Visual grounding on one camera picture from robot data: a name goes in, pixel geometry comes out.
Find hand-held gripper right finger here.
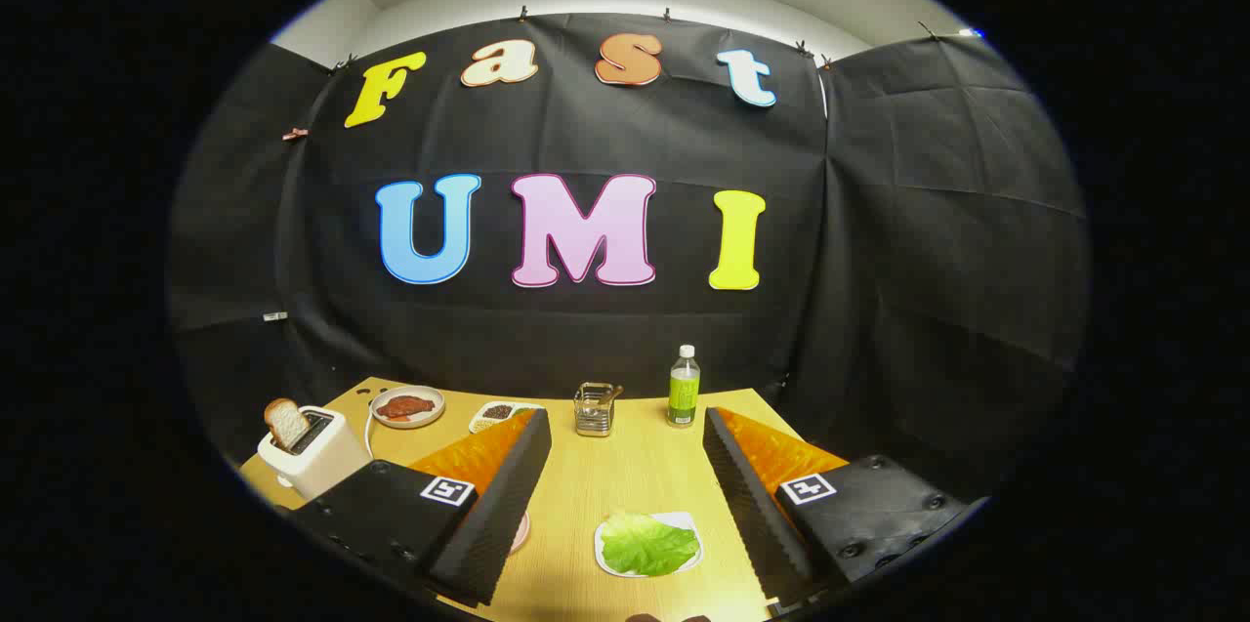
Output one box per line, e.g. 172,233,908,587
701,405,987,608

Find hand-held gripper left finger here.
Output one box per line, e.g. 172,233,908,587
291,407,554,608

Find green lettuce leaf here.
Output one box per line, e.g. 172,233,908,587
600,512,700,576

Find toasted bread slice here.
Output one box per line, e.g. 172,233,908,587
264,397,312,453

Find white square plate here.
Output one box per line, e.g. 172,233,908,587
594,511,704,579

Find white divided bean dish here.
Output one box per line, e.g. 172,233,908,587
469,400,544,435

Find grey round plate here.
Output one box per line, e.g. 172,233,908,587
370,385,446,430

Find green label plastic bottle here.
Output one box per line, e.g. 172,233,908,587
667,345,701,429

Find brown steak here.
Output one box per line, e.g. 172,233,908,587
377,394,437,421

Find black backdrop cloth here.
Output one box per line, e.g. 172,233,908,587
168,12,1090,496

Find white toaster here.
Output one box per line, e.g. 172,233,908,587
257,405,373,502

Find metal wire basket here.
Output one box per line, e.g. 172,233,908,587
573,382,616,437

